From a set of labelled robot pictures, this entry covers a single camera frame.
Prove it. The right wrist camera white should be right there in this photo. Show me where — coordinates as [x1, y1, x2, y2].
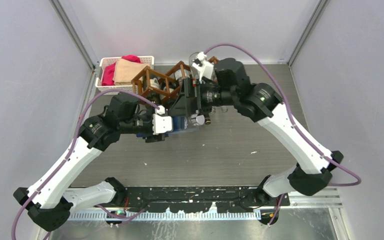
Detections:
[191, 55, 214, 84]

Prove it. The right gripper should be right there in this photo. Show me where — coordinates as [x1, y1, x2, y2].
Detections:
[167, 78, 237, 118]

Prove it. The white plastic basket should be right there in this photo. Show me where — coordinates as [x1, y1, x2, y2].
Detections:
[94, 55, 155, 96]

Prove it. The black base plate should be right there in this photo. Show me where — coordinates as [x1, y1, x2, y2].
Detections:
[93, 186, 291, 214]

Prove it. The clear bottle gold black cap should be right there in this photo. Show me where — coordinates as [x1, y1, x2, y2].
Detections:
[203, 113, 212, 125]

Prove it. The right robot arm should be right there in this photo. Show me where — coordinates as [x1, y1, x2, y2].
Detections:
[168, 57, 343, 206]

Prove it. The red cloth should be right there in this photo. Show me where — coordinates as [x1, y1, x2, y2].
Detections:
[101, 55, 142, 86]

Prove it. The dark green wine bottle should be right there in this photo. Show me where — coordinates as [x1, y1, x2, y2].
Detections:
[142, 75, 162, 105]

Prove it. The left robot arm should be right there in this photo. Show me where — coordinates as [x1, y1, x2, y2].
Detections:
[13, 91, 173, 232]

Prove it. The dark wine bottle silver cap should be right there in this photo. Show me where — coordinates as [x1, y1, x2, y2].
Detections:
[173, 67, 191, 89]

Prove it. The blue square glass bottle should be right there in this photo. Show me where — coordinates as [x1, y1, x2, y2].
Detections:
[135, 113, 206, 139]

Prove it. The brown wooden wine rack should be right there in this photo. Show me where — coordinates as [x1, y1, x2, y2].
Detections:
[130, 55, 220, 106]

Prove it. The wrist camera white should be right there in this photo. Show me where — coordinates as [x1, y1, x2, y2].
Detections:
[152, 105, 174, 135]
[191, 55, 214, 84]

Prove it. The small clear glass bottle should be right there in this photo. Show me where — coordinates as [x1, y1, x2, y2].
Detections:
[220, 106, 229, 113]

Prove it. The beige folded cloth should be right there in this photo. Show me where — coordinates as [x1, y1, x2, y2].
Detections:
[113, 58, 151, 86]

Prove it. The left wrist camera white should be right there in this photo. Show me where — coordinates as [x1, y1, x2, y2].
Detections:
[152, 105, 174, 135]

